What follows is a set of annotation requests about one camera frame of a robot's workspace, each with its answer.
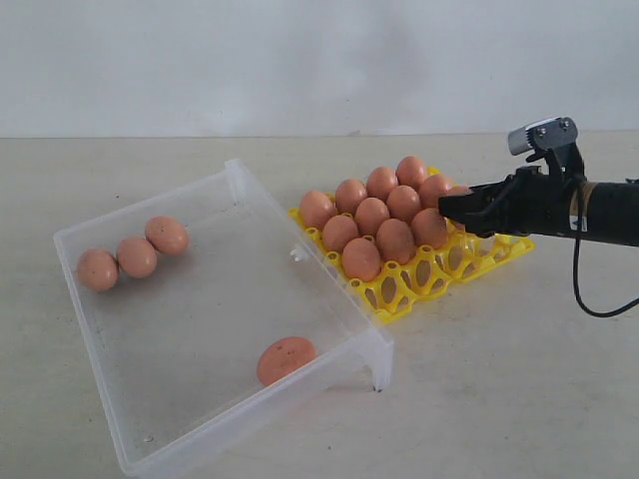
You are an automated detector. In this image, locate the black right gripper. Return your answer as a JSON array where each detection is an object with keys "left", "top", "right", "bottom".
[{"left": 438, "top": 144, "right": 587, "bottom": 238}]

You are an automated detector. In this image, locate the brown egg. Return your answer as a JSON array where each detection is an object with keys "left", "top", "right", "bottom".
[
  {"left": 395, "top": 156, "right": 428, "bottom": 191},
  {"left": 417, "top": 174, "right": 453, "bottom": 209},
  {"left": 334, "top": 179, "right": 367, "bottom": 215},
  {"left": 410, "top": 208, "right": 447, "bottom": 248},
  {"left": 444, "top": 185, "right": 471, "bottom": 231},
  {"left": 341, "top": 238, "right": 381, "bottom": 281},
  {"left": 365, "top": 167, "right": 398, "bottom": 202},
  {"left": 299, "top": 190, "right": 337, "bottom": 231},
  {"left": 76, "top": 248, "right": 119, "bottom": 292},
  {"left": 321, "top": 215, "right": 359, "bottom": 253},
  {"left": 386, "top": 185, "right": 422, "bottom": 224},
  {"left": 145, "top": 216, "right": 190, "bottom": 255},
  {"left": 353, "top": 198, "right": 390, "bottom": 237}
]

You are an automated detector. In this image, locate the brown egg third row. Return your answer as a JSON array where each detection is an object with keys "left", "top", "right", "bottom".
[{"left": 375, "top": 219, "right": 415, "bottom": 264}]

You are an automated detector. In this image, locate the brown egg lone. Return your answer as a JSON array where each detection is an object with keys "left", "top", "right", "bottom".
[{"left": 257, "top": 336, "right": 317, "bottom": 386}]

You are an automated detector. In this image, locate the clear plastic box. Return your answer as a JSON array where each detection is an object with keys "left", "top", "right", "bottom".
[{"left": 54, "top": 160, "right": 393, "bottom": 478}]

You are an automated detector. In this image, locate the brown egg top back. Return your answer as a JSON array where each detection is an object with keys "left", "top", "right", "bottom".
[{"left": 145, "top": 216, "right": 190, "bottom": 255}]

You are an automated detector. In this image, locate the brown egg second row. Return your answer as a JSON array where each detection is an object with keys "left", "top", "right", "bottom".
[{"left": 117, "top": 236, "right": 158, "bottom": 278}]

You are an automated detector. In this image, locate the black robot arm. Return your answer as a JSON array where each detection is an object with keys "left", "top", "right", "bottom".
[{"left": 438, "top": 143, "right": 638, "bottom": 246}]

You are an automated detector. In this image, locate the yellow plastic egg tray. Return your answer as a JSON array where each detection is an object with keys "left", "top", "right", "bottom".
[{"left": 289, "top": 167, "right": 535, "bottom": 325}]

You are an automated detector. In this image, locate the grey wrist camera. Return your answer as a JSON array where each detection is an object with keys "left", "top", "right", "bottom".
[{"left": 507, "top": 117, "right": 578, "bottom": 157}]

